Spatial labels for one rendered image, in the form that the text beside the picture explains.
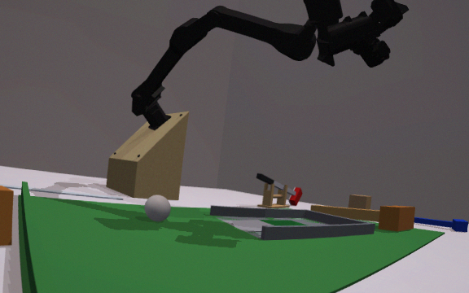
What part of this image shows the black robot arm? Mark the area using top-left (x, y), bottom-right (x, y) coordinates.
top-left (131, 0), bottom-right (390, 131)

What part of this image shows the grey ball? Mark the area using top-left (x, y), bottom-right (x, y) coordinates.
top-left (144, 195), bottom-right (171, 221)

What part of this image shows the red putter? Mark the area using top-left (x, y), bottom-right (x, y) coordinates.
top-left (256, 173), bottom-right (302, 206)

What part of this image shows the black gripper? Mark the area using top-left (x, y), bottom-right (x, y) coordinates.
top-left (341, 0), bottom-right (409, 55)

